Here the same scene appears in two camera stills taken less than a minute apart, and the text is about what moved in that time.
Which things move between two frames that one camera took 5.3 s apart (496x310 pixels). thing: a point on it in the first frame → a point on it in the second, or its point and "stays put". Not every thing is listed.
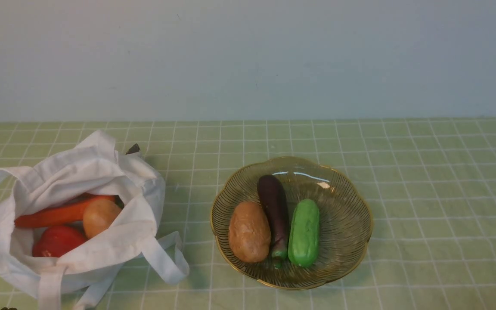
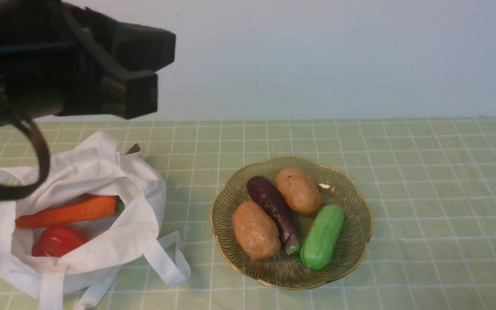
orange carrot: (73, 212) stays put
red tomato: (56, 241) stays put
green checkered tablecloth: (446, 196) stays put
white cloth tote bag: (91, 166) stays put
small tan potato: (99, 215) → (300, 190)
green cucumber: (304, 238) → (320, 243)
